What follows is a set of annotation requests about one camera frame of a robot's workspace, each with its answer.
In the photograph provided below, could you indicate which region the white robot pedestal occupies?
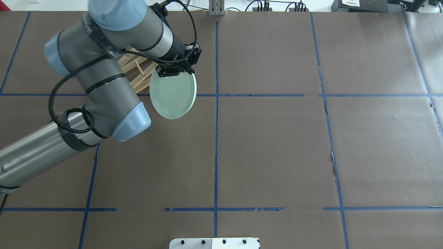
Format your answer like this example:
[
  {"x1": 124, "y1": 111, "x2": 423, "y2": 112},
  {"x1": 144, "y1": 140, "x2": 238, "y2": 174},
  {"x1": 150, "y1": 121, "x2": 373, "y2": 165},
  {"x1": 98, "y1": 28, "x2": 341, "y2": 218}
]
[{"x1": 169, "y1": 237, "x2": 261, "y2": 249}]

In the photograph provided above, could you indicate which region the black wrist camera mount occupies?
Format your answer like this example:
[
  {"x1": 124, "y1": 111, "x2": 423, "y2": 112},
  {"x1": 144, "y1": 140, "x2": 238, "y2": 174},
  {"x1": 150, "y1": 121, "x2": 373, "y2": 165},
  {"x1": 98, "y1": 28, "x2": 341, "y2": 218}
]
[{"x1": 149, "y1": 1, "x2": 169, "y2": 18}]

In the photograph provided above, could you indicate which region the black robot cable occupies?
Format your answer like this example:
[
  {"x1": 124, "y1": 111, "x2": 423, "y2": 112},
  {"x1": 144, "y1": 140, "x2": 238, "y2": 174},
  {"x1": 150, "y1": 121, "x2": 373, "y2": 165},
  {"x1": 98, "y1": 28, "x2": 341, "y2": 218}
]
[{"x1": 0, "y1": 0, "x2": 198, "y2": 215}]

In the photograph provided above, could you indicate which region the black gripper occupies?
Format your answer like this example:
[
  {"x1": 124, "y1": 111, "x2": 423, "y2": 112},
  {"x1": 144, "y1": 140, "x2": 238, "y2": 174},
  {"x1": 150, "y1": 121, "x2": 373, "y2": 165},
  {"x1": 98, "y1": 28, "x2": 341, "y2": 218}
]
[{"x1": 155, "y1": 34, "x2": 201, "y2": 77}]

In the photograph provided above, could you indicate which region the black computer box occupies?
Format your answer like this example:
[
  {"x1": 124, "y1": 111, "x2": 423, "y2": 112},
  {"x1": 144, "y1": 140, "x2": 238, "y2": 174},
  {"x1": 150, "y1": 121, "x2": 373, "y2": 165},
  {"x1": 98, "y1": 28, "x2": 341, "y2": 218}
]
[{"x1": 331, "y1": 0, "x2": 408, "y2": 13}]

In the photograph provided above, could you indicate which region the brown paper table cover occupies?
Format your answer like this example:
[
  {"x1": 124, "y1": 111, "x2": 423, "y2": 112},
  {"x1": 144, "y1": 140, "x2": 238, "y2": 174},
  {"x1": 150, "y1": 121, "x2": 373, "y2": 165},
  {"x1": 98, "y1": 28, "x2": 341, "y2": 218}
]
[{"x1": 1, "y1": 11, "x2": 442, "y2": 249}]

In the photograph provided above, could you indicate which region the wooden plate rack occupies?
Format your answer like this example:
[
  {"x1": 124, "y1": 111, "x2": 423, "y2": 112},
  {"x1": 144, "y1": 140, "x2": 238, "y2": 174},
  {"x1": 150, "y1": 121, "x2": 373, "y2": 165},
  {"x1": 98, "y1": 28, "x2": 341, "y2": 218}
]
[{"x1": 117, "y1": 54, "x2": 158, "y2": 93}]

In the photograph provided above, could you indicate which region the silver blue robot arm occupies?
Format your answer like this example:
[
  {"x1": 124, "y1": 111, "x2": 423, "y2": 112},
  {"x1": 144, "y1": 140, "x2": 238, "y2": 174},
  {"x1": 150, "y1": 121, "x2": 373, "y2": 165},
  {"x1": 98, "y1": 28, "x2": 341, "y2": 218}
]
[{"x1": 0, "y1": 0, "x2": 201, "y2": 194}]

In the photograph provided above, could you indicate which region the light green plate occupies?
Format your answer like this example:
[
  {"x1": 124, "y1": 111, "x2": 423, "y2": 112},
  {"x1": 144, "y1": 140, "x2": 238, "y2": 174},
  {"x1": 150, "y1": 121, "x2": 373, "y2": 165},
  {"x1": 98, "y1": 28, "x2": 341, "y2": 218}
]
[{"x1": 149, "y1": 71, "x2": 197, "y2": 120}]

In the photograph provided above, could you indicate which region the aluminium frame post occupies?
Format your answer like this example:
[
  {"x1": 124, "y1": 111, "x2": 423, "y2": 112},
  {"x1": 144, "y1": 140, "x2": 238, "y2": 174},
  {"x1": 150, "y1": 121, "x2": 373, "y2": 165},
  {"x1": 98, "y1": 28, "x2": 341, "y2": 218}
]
[{"x1": 208, "y1": 0, "x2": 226, "y2": 16}]

